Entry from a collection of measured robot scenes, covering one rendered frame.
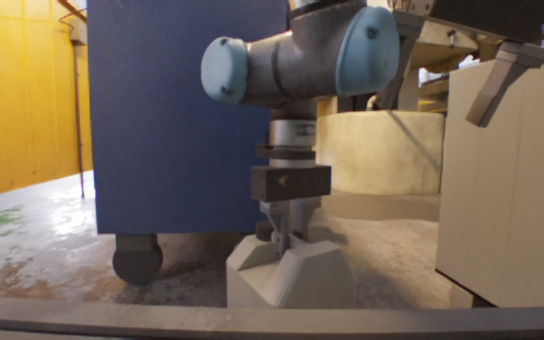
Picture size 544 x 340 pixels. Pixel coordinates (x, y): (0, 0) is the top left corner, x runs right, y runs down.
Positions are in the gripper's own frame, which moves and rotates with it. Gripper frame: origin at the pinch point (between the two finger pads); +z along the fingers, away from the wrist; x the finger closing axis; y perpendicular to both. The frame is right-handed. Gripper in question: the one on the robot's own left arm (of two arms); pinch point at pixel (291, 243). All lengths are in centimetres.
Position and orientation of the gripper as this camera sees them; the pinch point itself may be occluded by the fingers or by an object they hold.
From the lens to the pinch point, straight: 48.6
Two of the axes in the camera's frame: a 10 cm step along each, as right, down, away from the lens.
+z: -0.1, 9.9, 1.1
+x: 8.5, -0.5, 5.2
